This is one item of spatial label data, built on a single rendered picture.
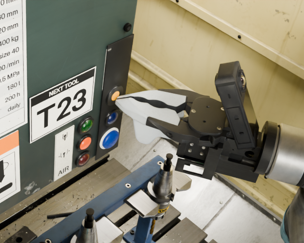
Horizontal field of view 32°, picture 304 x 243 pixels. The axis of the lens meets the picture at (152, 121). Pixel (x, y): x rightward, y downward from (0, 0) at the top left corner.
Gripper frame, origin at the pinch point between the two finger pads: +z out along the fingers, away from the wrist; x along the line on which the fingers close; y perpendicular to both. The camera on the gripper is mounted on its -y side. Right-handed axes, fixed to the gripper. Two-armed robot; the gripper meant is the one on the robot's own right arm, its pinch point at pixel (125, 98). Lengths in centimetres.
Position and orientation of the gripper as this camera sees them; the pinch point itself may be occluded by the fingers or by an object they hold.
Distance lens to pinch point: 70.7
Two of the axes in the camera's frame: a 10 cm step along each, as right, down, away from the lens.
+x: 2.2, -6.3, 7.4
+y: -1.5, 7.3, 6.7
